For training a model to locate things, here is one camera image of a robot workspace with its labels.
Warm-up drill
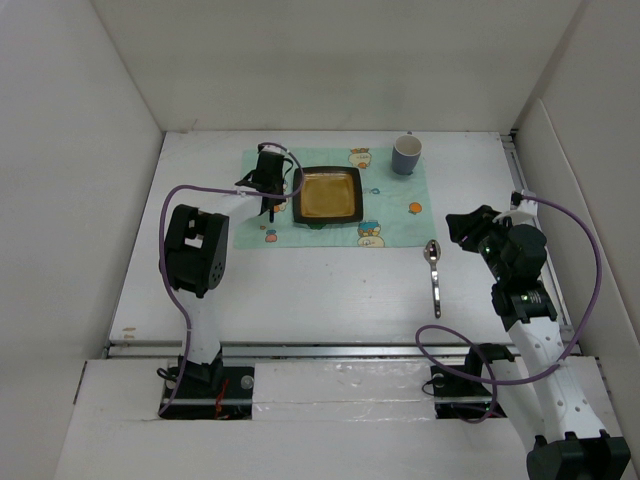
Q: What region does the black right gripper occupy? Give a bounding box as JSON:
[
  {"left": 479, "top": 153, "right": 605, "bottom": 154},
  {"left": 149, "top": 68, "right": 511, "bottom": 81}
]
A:
[{"left": 444, "top": 204, "right": 514, "bottom": 282}]

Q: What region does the silver spoon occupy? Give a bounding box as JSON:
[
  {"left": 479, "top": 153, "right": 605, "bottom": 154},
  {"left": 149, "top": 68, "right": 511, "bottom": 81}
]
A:
[{"left": 423, "top": 239, "right": 442, "bottom": 318}]

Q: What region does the black square amber plate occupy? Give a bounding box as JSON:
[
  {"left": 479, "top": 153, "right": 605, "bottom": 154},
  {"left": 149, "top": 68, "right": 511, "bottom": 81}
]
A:
[{"left": 292, "top": 166, "right": 364, "bottom": 226}]

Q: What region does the purple cup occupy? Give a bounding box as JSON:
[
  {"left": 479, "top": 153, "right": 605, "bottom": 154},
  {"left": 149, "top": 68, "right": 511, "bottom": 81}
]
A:
[{"left": 391, "top": 132, "right": 422, "bottom": 176}]

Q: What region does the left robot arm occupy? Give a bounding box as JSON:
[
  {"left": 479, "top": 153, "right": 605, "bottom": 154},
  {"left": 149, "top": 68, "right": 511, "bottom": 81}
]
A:
[{"left": 158, "top": 142, "right": 299, "bottom": 397}]

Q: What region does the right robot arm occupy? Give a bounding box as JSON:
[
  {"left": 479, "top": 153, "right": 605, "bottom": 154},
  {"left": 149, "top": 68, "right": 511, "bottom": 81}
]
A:
[{"left": 446, "top": 205, "right": 631, "bottom": 479}]

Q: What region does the white foam front block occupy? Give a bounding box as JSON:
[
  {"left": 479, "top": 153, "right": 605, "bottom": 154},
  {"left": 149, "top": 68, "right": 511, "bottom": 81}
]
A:
[{"left": 252, "top": 361, "right": 436, "bottom": 423}]

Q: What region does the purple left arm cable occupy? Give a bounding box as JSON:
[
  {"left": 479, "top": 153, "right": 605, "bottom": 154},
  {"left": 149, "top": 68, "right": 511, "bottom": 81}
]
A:
[{"left": 157, "top": 141, "right": 306, "bottom": 417}]

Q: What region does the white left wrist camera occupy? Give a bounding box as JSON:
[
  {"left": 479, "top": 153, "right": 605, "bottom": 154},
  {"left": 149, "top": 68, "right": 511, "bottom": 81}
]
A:
[{"left": 258, "top": 144, "right": 282, "bottom": 155}]

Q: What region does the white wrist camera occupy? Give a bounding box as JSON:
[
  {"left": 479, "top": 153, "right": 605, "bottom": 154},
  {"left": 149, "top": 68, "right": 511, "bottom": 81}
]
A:
[
  {"left": 510, "top": 190, "right": 538, "bottom": 219},
  {"left": 258, "top": 144, "right": 282, "bottom": 155}
]

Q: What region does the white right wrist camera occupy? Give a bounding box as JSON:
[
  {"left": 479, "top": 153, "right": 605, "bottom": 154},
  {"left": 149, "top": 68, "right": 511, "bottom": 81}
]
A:
[{"left": 510, "top": 190, "right": 538, "bottom": 219}]

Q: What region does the aluminium front rail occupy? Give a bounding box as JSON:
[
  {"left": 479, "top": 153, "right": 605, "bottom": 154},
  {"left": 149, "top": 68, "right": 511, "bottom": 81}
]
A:
[{"left": 103, "top": 341, "right": 581, "bottom": 360}]

